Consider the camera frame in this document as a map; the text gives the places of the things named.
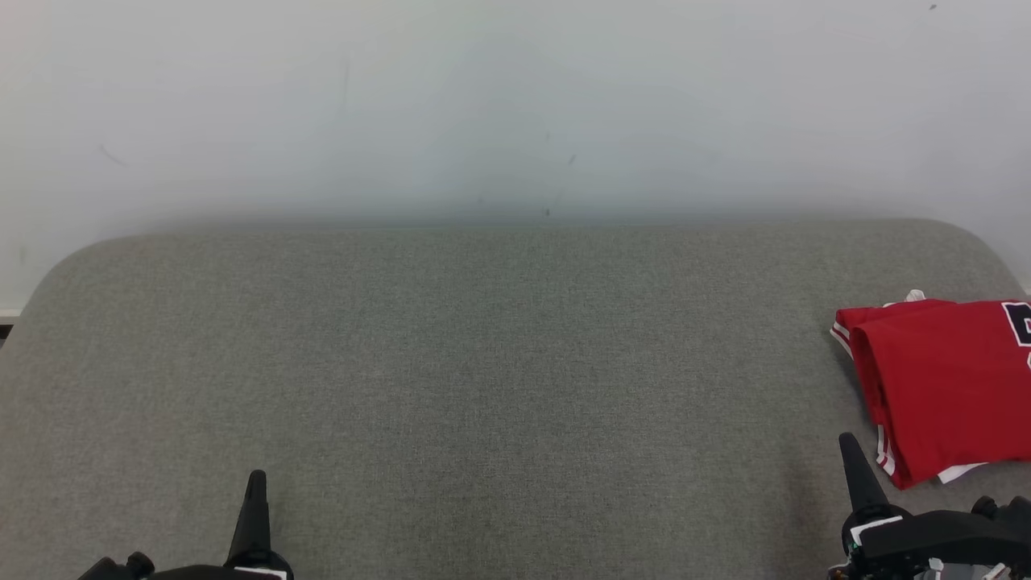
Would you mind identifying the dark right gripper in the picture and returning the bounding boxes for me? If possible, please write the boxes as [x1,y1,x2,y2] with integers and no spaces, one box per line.
[830,432,1031,580]

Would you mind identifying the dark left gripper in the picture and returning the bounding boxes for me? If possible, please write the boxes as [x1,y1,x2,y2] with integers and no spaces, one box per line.
[77,470,296,580]

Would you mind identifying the red Bulls jersey white sleeves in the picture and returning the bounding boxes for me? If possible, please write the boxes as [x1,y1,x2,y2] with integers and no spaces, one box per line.
[850,298,1031,491]

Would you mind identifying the red garment white trim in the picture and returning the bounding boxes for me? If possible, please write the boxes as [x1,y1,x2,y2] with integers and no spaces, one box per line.
[830,288,961,359]

